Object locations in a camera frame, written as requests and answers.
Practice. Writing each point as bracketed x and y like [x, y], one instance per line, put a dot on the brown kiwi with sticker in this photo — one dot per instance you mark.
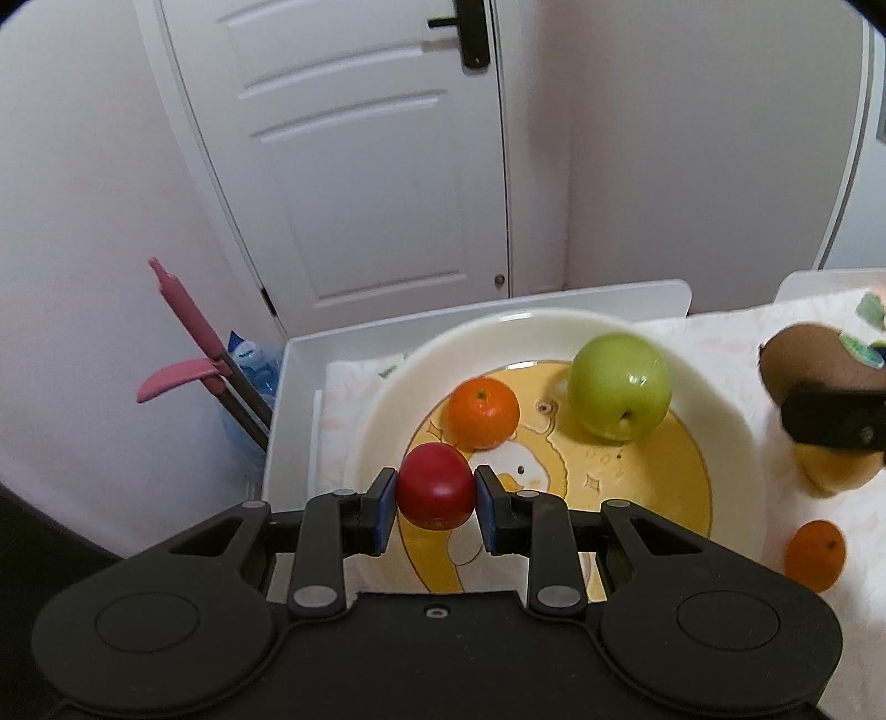
[809, 356]

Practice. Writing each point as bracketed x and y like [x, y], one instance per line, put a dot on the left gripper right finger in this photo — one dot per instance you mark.
[536, 526]

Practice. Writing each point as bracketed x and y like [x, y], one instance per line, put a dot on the white tray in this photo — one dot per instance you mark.
[809, 283]
[292, 467]

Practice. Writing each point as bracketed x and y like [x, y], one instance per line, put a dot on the small tangerine on table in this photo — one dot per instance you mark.
[815, 556]

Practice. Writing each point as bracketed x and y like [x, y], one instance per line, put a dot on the white duck pattern plate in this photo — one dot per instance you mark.
[720, 449]

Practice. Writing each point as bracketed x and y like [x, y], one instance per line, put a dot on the small orange tangerine in plate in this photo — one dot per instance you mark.
[480, 414]

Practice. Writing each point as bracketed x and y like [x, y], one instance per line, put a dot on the small red tomato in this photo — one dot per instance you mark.
[435, 489]

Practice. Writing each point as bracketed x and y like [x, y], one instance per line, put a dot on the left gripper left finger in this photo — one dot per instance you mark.
[335, 526]

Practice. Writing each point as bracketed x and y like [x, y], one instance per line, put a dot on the green apple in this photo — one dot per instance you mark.
[619, 387]

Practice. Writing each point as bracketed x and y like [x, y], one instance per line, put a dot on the floral white tablecloth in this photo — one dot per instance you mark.
[723, 347]

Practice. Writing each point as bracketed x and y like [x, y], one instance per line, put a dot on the black door handle lock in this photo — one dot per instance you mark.
[470, 22]

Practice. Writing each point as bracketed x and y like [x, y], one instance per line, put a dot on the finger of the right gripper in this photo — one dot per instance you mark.
[836, 420]

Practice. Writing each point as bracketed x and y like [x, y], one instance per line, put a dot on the white door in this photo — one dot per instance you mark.
[354, 168]

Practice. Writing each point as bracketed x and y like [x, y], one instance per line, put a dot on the yellow-brown fruit under kiwi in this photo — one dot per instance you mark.
[834, 471]

